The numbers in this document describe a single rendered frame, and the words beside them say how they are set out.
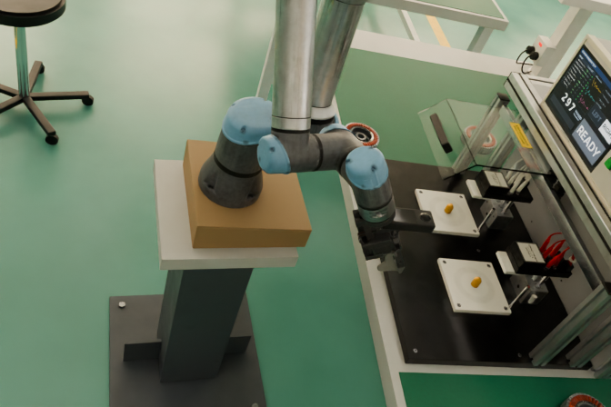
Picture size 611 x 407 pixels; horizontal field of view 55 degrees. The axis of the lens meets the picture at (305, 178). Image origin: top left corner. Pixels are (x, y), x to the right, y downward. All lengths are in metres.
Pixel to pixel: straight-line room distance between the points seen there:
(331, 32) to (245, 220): 0.46
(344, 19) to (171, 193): 0.60
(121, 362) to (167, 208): 0.74
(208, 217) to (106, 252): 1.01
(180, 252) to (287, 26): 0.57
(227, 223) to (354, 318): 1.08
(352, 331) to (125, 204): 1.02
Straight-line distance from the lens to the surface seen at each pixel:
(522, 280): 1.56
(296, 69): 1.08
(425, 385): 1.33
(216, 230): 1.31
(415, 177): 1.72
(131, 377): 2.00
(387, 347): 1.34
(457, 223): 1.63
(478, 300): 1.49
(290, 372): 2.10
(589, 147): 1.43
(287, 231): 1.36
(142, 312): 2.12
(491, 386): 1.41
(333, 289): 2.34
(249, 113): 1.24
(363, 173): 1.07
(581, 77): 1.50
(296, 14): 1.07
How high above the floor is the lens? 1.80
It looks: 42 degrees down
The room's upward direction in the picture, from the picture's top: 21 degrees clockwise
